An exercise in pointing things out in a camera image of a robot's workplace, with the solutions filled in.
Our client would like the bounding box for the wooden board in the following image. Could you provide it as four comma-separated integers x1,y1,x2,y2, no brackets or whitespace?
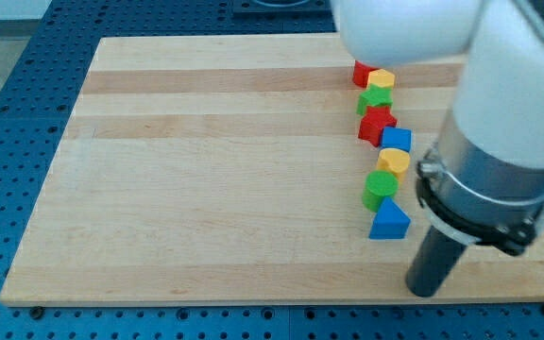
0,31,544,308

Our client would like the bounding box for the green cylinder block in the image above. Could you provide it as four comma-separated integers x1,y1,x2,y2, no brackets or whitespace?
362,170,399,213

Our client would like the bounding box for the red star block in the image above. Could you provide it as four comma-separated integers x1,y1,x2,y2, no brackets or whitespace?
358,106,398,146

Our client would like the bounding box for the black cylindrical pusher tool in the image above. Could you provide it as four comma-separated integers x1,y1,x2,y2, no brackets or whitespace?
405,226,468,298

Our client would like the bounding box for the yellow heart block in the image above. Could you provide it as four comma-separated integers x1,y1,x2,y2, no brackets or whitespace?
376,148,411,184

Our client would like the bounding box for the blue cube block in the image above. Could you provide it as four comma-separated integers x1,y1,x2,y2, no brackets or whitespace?
381,127,412,152

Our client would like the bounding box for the yellow hexagon block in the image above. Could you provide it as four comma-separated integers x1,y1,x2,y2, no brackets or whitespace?
367,69,396,89

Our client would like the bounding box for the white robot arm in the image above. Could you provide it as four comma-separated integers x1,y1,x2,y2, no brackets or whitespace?
331,0,544,256

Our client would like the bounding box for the blue triangle block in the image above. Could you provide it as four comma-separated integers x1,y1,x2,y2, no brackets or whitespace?
369,197,411,240

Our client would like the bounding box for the red cylinder block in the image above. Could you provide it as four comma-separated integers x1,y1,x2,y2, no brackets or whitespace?
352,60,378,89

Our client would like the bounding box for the green star block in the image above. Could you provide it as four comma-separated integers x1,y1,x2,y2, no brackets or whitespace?
356,85,393,116

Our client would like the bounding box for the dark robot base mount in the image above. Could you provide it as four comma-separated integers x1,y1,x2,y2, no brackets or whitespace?
231,0,331,18

